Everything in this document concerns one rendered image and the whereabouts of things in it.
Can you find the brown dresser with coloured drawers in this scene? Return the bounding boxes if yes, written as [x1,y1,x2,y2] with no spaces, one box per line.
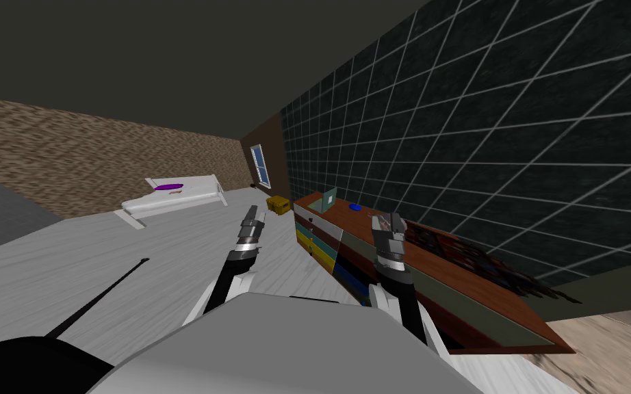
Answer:
[293,187,583,356]

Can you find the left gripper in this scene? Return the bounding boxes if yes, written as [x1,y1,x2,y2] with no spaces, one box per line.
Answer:
[236,205,267,250]

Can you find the white framed window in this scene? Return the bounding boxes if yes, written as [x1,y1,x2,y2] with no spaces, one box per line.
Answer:
[249,143,272,190]

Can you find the white bed with purple pillow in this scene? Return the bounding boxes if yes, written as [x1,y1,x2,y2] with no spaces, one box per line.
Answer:
[113,174,229,231]

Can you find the yellow box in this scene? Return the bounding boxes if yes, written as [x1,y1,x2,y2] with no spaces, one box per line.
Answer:
[266,195,292,216]

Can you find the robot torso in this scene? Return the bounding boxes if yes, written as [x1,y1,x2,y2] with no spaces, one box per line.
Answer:
[86,291,486,394]

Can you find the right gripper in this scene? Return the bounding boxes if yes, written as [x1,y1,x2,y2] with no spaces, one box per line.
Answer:
[370,213,408,265]

